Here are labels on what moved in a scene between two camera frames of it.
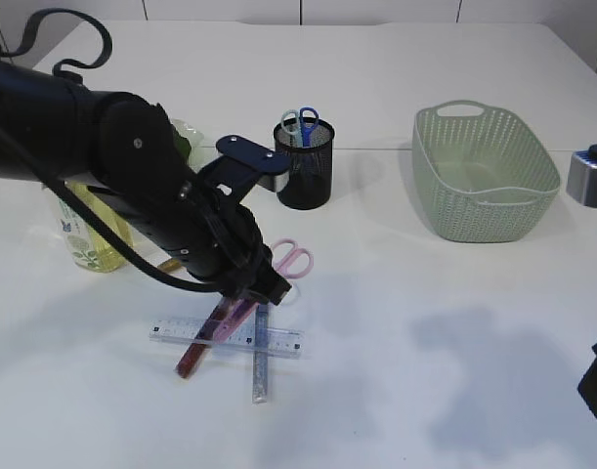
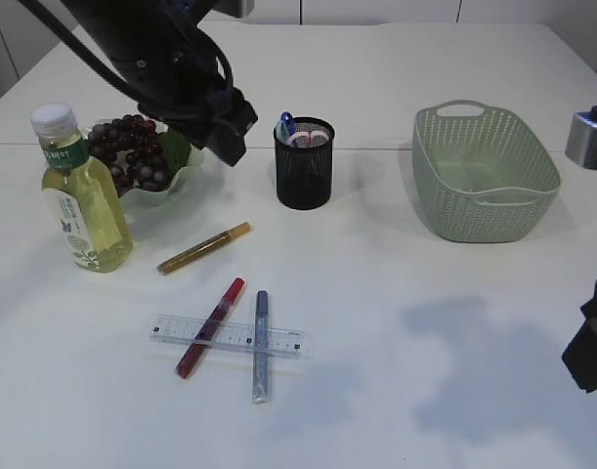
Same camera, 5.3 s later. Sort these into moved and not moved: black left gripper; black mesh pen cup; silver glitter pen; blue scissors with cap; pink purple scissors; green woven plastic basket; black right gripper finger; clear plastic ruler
Moved: black right gripper finger; black left gripper; pink purple scissors; blue scissors with cap
Not moved: silver glitter pen; black mesh pen cup; green woven plastic basket; clear plastic ruler
